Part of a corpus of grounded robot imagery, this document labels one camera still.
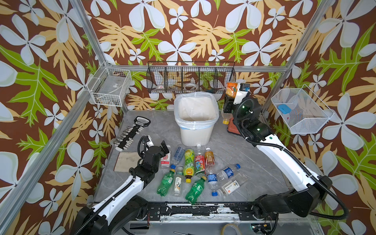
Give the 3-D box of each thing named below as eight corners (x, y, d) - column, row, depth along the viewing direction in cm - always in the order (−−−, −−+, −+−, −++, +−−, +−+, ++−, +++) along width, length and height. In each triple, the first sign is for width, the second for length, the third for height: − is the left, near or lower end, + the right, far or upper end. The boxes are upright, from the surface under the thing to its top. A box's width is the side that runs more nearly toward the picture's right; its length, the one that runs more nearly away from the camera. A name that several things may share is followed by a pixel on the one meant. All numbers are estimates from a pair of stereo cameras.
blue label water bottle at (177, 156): (169, 167, 90) (168, 164, 87) (178, 149, 99) (178, 146, 95) (176, 170, 89) (176, 167, 86) (185, 152, 97) (185, 148, 94)
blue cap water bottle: (226, 180, 86) (227, 177, 82) (221, 172, 89) (222, 169, 85) (241, 171, 89) (243, 169, 85) (236, 164, 92) (238, 161, 88)
